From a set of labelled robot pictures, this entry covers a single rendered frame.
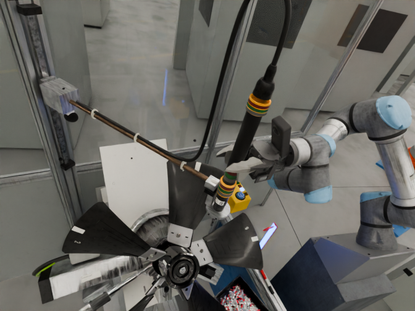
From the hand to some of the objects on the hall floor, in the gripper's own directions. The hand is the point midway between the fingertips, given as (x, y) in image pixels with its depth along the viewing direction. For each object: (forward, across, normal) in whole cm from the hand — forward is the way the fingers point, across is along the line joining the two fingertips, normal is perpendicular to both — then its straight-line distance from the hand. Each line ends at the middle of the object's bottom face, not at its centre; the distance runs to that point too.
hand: (226, 159), depth 57 cm
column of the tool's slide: (+38, +59, -166) cm, 180 cm away
